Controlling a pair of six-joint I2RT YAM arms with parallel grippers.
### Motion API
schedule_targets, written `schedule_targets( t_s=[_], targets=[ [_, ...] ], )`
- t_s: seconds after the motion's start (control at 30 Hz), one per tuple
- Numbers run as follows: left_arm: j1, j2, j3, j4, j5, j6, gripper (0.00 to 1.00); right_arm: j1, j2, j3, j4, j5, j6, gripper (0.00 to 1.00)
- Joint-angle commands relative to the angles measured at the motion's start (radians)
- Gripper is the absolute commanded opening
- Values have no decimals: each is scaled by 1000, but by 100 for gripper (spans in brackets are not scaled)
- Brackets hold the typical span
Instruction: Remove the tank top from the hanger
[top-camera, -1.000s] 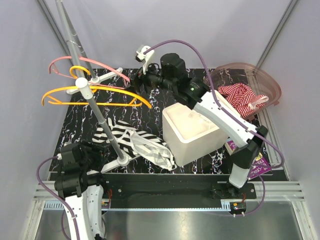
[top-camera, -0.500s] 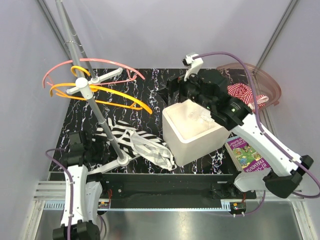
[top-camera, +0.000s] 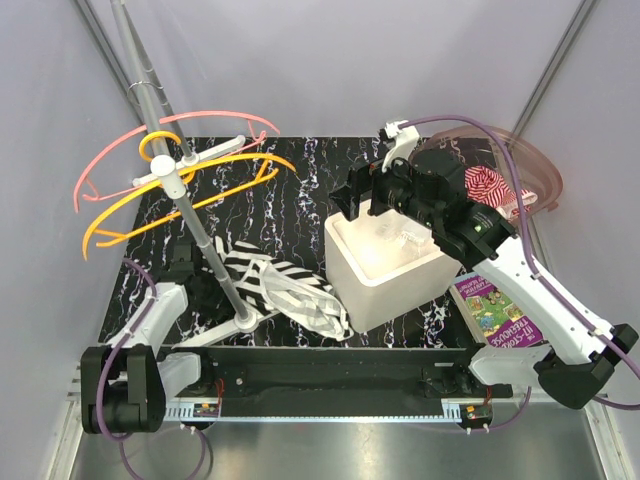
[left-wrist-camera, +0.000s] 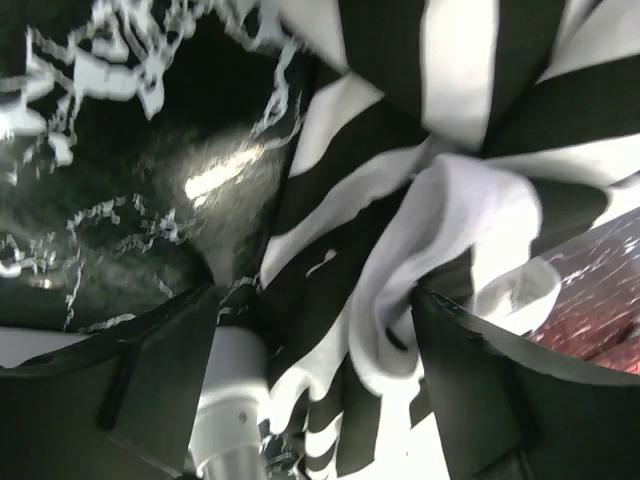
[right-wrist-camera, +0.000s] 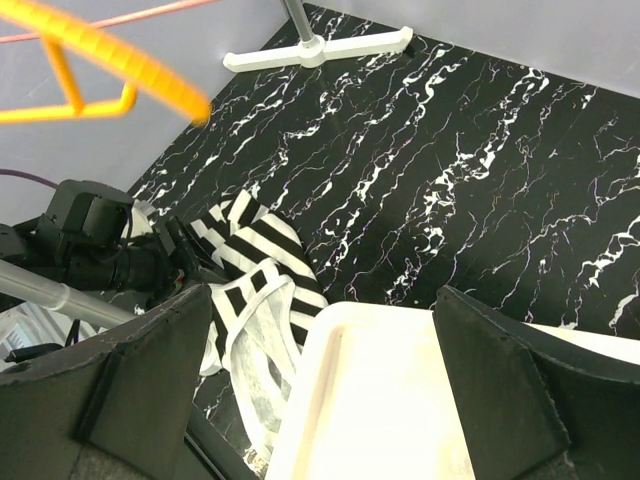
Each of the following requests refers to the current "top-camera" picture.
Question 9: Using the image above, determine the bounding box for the pink plastic hanger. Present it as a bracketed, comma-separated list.
[73, 110, 281, 212]

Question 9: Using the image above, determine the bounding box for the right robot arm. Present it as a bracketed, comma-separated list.
[329, 150, 639, 409]

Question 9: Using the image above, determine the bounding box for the grey clothes rack pole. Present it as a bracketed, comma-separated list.
[109, 0, 259, 329]

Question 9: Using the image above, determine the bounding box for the aluminium frame rail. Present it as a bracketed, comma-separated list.
[64, 219, 611, 421]

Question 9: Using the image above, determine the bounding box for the black white striped tank top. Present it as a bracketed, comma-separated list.
[214, 236, 354, 341]

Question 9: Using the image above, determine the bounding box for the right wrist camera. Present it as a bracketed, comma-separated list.
[380, 121, 420, 173]

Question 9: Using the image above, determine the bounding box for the red white striped tank top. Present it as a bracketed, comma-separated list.
[465, 166, 520, 222]

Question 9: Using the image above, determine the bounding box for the yellow plastic hanger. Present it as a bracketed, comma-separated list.
[81, 130, 296, 260]

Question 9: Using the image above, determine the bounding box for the purple children's book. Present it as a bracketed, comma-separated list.
[449, 273, 544, 348]

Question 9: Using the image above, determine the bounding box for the white foam box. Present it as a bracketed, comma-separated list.
[324, 200, 461, 333]

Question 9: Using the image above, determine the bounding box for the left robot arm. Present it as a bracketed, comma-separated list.
[80, 241, 216, 441]

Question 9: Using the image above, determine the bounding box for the black marble pattern mat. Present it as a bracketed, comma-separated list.
[97, 135, 576, 364]

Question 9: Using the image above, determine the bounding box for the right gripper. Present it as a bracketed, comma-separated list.
[328, 144, 441, 230]

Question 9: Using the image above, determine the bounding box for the white clothes rack base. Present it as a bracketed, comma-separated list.
[150, 165, 262, 347]

